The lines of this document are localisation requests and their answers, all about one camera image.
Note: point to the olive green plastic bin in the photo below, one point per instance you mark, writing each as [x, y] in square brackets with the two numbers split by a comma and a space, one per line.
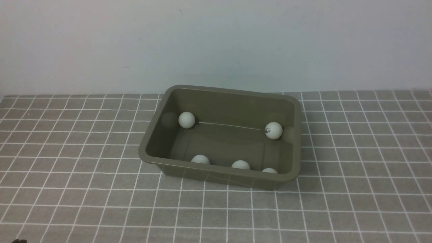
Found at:
[230, 126]

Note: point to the grey checked tablecloth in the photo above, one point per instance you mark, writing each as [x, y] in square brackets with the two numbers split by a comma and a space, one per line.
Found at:
[70, 173]

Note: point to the white ball with logo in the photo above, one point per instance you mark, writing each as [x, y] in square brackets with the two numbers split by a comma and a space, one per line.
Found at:
[273, 130]

